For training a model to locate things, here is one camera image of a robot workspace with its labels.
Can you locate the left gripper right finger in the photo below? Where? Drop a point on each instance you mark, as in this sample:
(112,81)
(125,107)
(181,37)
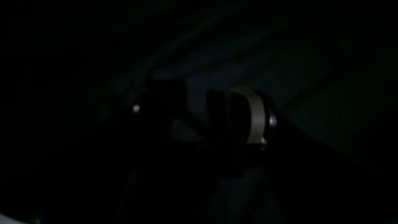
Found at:
(242,120)

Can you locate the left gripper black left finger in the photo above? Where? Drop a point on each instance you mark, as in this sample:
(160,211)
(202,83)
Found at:
(151,115)

